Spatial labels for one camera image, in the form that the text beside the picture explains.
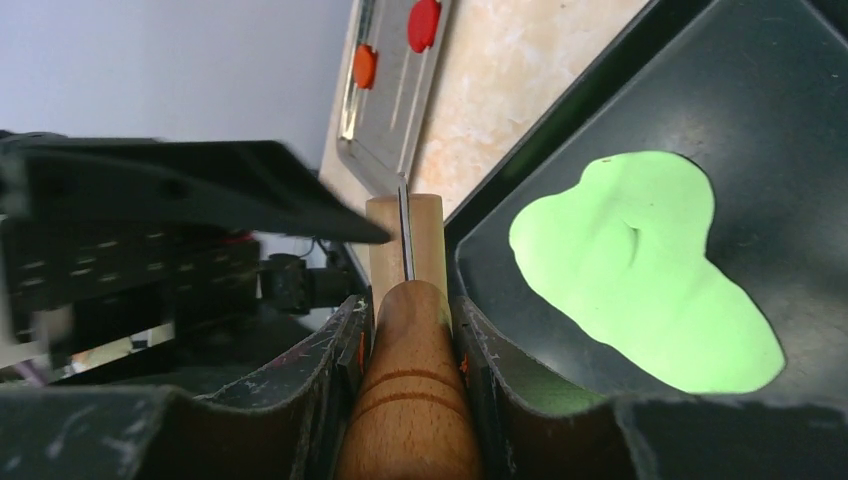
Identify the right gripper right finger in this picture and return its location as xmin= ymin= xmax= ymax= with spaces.
xmin=453 ymin=297 xmax=847 ymax=479

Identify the silver metal tray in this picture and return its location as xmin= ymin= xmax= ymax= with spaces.
xmin=335 ymin=1 xmax=453 ymax=196

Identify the wooden dough roller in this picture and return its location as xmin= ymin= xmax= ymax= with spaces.
xmin=335 ymin=177 xmax=484 ymax=479

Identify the orange dough disc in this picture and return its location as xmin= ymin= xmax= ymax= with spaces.
xmin=351 ymin=44 xmax=378 ymax=90

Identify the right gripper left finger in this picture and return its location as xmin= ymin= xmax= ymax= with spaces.
xmin=1 ymin=295 xmax=371 ymax=479

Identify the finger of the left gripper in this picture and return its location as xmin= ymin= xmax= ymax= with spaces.
xmin=1 ymin=132 xmax=392 ymax=244

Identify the red dough disc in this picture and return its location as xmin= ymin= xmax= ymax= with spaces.
xmin=407 ymin=0 xmax=442 ymax=53

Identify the green dough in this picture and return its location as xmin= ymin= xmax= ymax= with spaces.
xmin=509 ymin=151 xmax=786 ymax=394

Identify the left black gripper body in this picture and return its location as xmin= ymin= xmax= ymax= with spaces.
xmin=1 ymin=219 xmax=261 ymax=367

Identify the black baking tray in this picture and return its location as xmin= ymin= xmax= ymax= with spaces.
xmin=446 ymin=1 xmax=847 ymax=397

